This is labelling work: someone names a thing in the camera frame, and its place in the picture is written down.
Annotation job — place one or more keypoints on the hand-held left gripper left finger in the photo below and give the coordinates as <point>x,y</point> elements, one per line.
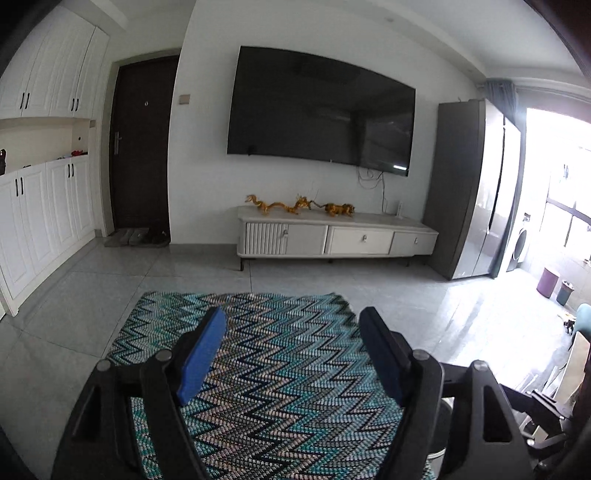
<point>203,355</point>

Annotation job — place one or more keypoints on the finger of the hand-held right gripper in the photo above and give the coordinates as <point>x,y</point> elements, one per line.
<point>540,408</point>

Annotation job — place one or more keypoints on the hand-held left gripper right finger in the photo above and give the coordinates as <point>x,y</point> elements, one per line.
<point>383,355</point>

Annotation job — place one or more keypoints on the white-rimmed black bin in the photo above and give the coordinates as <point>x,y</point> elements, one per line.
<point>444,424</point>

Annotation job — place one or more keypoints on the white flat panel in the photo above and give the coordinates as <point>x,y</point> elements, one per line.
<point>565,374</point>

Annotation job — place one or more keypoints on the zigzag patterned tablecloth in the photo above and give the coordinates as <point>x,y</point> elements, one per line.
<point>286,369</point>

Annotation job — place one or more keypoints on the small black object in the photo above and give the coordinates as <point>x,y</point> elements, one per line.
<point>569,326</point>

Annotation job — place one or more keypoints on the teal chair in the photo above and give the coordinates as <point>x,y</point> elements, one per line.
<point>583,318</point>

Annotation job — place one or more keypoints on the white television cabinet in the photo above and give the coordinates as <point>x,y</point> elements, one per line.
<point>360,240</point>

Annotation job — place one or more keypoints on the teal bin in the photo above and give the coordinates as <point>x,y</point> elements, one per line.
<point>565,293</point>

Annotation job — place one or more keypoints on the dark shoes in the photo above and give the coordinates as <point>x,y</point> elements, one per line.
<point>158,237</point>

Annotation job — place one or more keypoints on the purple bin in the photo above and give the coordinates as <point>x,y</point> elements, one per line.
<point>548,282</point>

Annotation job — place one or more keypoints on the grey slipper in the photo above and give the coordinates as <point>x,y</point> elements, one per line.
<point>137,236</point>
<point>115,238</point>

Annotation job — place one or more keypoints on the golden tiger figurine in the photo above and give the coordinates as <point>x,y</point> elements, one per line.
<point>337,210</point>

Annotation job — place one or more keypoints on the white washing machine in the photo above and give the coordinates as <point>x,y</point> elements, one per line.
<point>519,249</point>

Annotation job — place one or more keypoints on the golden dragon figurine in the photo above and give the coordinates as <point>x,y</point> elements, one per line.
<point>277,206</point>

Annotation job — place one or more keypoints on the grey refrigerator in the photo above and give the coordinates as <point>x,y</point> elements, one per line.
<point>466,184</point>

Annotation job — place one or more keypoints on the large bright window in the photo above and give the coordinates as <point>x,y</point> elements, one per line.
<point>563,212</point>

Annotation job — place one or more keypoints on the dark brown door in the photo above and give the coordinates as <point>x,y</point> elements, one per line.
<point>143,152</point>

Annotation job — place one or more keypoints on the white built-in cabinet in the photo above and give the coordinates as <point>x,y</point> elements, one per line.
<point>32,221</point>

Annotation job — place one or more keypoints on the small red items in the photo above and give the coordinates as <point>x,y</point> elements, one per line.
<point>78,153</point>

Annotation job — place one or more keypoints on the black handbag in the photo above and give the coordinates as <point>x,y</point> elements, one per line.
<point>2,161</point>

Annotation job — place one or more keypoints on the blue-grey curtain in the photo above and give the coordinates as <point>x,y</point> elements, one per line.
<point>503,97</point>

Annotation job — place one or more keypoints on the wall-mounted black television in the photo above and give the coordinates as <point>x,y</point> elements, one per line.
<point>318,110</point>

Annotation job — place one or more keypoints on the wall light switch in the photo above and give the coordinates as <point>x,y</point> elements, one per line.
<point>184,99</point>

